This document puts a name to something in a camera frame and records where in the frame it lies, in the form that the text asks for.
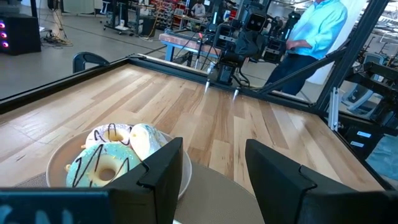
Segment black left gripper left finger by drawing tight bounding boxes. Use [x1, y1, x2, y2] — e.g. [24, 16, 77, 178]
[105, 136, 185, 224]

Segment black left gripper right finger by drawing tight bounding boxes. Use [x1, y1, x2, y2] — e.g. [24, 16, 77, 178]
[244, 138, 398, 224]

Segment mint iced donut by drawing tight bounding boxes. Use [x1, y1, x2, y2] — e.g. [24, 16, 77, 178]
[129, 123, 169, 162]

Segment teal iced donut dark drizzle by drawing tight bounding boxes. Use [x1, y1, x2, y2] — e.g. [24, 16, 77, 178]
[65, 142, 143, 189]

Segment lilac iced donut dark drizzle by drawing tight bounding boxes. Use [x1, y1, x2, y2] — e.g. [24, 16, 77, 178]
[84, 123, 135, 149]

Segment black background robot equipment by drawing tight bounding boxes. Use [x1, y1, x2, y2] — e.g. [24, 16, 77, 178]
[262, 11, 302, 65]

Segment round grey woven placemat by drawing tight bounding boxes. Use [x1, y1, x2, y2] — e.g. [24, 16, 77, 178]
[14, 161, 266, 224]

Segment person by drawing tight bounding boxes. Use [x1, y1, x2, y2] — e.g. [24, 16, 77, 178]
[264, 0, 349, 96]
[190, 1, 206, 19]

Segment wooden workbench blue legs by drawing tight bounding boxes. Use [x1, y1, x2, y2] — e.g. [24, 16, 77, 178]
[158, 32, 223, 68]

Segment white board panel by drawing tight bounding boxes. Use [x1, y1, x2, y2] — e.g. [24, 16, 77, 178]
[306, 0, 369, 85]

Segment red storage shelving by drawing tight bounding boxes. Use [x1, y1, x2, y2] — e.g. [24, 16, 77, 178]
[152, 0, 187, 29]

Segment small cream plate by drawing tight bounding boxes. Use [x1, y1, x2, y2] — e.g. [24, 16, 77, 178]
[45, 126, 193, 200]

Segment black bin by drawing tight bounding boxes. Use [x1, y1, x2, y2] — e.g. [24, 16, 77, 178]
[141, 16, 159, 37]

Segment black control box white labels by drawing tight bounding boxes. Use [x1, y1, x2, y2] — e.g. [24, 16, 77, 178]
[340, 123, 386, 161]

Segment blue tarp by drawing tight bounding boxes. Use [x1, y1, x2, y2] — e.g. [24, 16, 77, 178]
[366, 134, 398, 182]

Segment black equipment cart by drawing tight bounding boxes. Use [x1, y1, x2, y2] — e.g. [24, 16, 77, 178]
[103, 0, 141, 35]

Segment black computer case pink lights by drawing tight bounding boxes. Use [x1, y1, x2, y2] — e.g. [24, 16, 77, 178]
[0, 12, 42, 56]

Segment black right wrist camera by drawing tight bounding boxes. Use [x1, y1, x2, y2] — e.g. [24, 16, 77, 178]
[245, 12, 269, 33]

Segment black diagonal frame brace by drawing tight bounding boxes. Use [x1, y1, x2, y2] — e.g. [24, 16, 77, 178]
[257, 48, 348, 95]

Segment white metal bracket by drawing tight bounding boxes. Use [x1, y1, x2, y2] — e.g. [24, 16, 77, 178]
[329, 86, 340, 132]

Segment black rig frame post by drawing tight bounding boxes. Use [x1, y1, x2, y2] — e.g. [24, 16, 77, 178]
[313, 0, 390, 113]

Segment black robot station frame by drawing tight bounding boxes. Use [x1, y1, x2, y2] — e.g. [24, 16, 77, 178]
[348, 60, 398, 128]

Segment black table border frame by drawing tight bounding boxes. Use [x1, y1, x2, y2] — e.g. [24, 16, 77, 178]
[0, 55, 398, 191]

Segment floor cable bundle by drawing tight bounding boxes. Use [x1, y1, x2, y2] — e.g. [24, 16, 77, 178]
[39, 27, 74, 48]

